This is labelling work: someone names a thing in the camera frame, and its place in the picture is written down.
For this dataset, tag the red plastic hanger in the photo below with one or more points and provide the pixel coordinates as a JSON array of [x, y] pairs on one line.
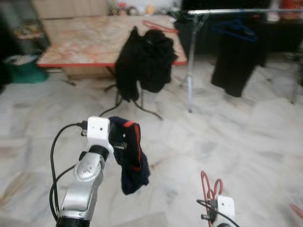
[[161, 27], [204, 184]]

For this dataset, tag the navy polo shirt orange-striped collar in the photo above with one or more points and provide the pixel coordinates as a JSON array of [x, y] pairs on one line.
[[135, 175]]

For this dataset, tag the black draped garment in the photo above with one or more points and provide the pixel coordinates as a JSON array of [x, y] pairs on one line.
[[142, 61]]

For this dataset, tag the person's bare foot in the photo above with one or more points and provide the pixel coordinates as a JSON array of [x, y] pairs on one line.
[[298, 212]]

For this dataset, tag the folding table marble-pattern top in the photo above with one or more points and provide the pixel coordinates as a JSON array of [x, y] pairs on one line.
[[85, 40]]

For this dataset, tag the green plastic basin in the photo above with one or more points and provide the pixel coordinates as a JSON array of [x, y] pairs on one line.
[[26, 71]]

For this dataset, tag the black polo shirt red collar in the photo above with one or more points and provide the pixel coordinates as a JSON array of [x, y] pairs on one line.
[[234, 71]]

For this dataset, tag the light wooden cabinet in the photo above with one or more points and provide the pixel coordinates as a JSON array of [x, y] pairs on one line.
[[71, 8]]

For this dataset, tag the dark display shelf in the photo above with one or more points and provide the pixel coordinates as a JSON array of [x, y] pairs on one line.
[[23, 30]]

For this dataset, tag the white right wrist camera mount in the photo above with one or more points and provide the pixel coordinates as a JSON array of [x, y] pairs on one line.
[[226, 208]]

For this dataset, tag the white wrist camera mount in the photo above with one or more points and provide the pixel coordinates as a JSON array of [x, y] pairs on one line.
[[226, 208], [98, 130]]

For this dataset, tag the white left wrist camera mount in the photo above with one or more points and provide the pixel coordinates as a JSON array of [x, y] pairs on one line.
[[98, 130]]

